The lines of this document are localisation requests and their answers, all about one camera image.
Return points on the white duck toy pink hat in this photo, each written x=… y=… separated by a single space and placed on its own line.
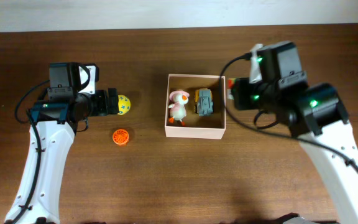
x=177 y=110

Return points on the colourful puzzle cube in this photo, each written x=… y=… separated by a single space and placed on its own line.
x=230 y=84

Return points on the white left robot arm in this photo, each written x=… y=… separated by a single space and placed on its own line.
x=53 y=127

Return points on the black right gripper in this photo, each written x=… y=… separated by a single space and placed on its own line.
x=239 y=91

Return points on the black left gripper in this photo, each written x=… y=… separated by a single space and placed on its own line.
x=107 y=107

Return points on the yellow ball blue letters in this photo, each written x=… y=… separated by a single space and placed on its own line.
x=124 y=104

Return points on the white open box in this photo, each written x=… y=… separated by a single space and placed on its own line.
x=196 y=126

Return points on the orange round plastic toy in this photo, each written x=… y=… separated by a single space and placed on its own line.
x=120 y=137

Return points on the grey yellow toy truck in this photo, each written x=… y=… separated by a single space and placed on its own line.
x=203 y=102

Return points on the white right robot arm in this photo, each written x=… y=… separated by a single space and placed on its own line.
x=315 y=115

